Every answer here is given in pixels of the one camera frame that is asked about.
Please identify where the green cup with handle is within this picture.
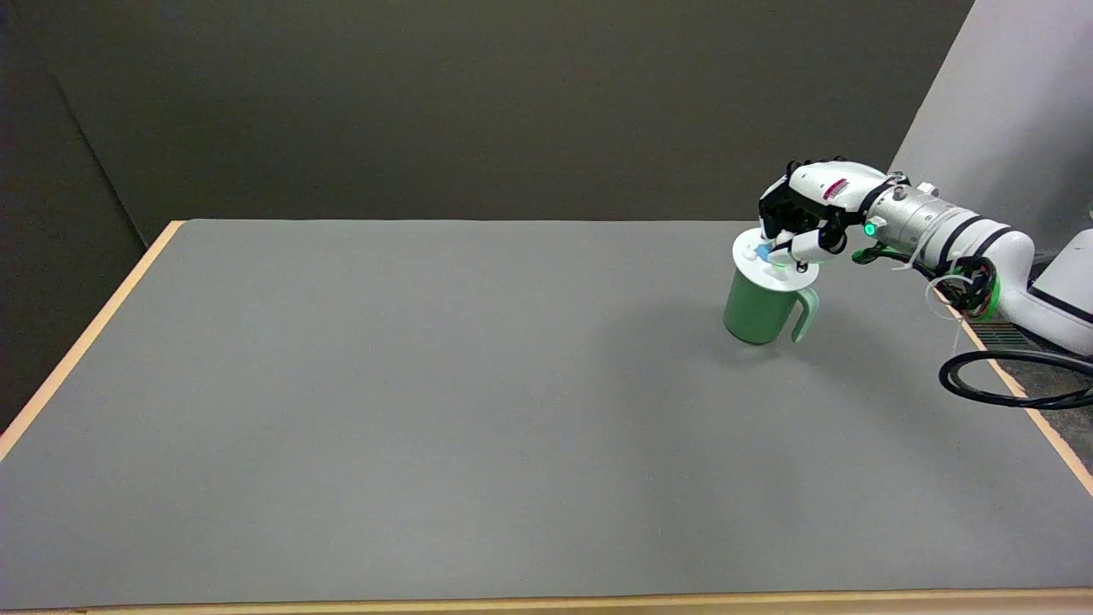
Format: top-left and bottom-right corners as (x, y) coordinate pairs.
(722, 270), (821, 346)

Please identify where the white round cup lid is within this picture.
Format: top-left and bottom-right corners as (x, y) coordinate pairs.
(732, 227), (821, 294)

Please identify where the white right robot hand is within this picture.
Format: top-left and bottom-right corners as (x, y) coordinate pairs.
(757, 157), (897, 266)

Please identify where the black looping robot cable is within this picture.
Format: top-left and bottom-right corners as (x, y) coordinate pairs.
(931, 256), (1093, 411)

